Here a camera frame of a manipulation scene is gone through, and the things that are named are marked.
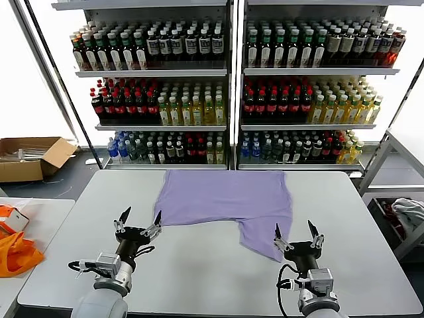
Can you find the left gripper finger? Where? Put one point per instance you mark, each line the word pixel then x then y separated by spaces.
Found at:
pixel 153 228
pixel 122 221

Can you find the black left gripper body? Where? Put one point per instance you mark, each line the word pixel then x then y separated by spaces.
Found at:
pixel 130 238

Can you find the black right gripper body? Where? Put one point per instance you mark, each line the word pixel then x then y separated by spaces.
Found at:
pixel 303 251

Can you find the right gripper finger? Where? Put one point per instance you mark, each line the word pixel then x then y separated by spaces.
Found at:
pixel 316 236
pixel 281 240

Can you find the purple printed T-shirt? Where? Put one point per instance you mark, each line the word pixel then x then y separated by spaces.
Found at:
pixel 215 198

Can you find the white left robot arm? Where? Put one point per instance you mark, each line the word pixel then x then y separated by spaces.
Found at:
pixel 99 304

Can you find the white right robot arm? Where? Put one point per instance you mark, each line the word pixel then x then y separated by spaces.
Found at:
pixel 318 304

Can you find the small white floor scrap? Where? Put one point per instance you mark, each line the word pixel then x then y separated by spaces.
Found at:
pixel 90 161

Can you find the dark storage crate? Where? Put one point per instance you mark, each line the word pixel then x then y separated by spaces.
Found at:
pixel 381 215

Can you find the blue water bottle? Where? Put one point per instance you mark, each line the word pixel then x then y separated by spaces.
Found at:
pixel 255 150
pixel 245 150
pixel 112 150
pixel 123 150

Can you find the clear green water bottle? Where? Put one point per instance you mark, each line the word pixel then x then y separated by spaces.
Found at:
pixel 141 150
pixel 277 150
pixel 132 150
pixel 266 150

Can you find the dark bottle white cap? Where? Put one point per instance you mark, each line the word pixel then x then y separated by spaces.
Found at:
pixel 287 152
pixel 296 152
pixel 161 154
pixel 151 154
pixel 316 150
pixel 306 150

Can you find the red item in crate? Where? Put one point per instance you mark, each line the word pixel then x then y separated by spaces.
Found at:
pixel 387 208

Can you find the cola bottle red cap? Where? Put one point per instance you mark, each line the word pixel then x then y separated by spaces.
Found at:
pixel 108 106
pixel 97 106
pixel 327 150
pixel 337 149
pixel 152 106
pixel 260 104
pixel 119 106
pixel 130 106
pixel 295 104
pixel 272 104
pixel 191 152
pixel 141 106
pixel 283 104
pixel 201 152
pixel 249 104
pixel 306 104

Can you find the yellow juice bottle white cap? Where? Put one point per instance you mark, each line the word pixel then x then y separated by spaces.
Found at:
pixel 353 111
pixel 364 111
pixel 186 112
pixel 376 111
pixel 219 154
pixel 341 111
pixel 219 112
pixel 329 111
pixel 163 112
pixel 346 152
pixel 356 150
pixel 174 112
pixel 197 112
pixel 210 154
pixel 318 111
pixel 208 112

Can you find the crumpled grey white cloth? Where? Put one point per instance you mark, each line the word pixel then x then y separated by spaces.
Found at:
pixel 409 208

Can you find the small orange white box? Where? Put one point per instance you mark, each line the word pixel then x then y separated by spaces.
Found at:
pixel 18 218

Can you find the orange fabric bag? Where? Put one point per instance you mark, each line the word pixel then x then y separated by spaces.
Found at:
pixel 16 255

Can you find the open cardboard box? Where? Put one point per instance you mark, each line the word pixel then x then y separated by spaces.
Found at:
pixel 20 172

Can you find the clear plastic tube bundle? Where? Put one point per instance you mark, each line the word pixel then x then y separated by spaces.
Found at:
pixel 30 154

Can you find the thin black slanted pole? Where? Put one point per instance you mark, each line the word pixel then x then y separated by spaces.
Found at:
pixel 62 83

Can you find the grey metal shelf rack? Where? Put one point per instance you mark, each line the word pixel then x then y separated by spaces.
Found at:
pixel 149 73
pixel 314 71

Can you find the dark drink bottle green cap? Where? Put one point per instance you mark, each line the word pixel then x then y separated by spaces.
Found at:
pixel 252 49
pixel 266 49
pixel 113 49
pixel 307 49
pixel 126 49
pixel 88 49
pixel 319 49
pixel 100 49
pixel 280 49
pixel 140 49
pixel 293 49

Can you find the dark bottle blue white label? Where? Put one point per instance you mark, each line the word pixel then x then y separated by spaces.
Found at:
pixel 360 44
pixel 204 45
pixel 386 44
pixel 177 46
pixel 373 44
pixel 165 46
pixel 217 45
pixel 152 46
pixel 191 45

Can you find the dark bottle beige label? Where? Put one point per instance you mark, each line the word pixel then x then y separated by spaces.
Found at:
pixel 347 44
pixel 334 44

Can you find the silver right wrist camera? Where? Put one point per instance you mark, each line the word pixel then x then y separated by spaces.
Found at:
pixel 319 278

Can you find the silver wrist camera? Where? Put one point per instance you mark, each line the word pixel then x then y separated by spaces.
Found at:
pixel 107 263
pixel 319 278

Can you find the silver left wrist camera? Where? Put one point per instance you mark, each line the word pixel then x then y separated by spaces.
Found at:
pixel 107 263

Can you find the grey metal frame cart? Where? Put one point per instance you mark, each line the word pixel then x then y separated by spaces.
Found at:
pixel 373 167

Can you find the grey slanted frame beam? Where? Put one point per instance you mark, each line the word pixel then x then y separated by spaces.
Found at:
pixel 43 66

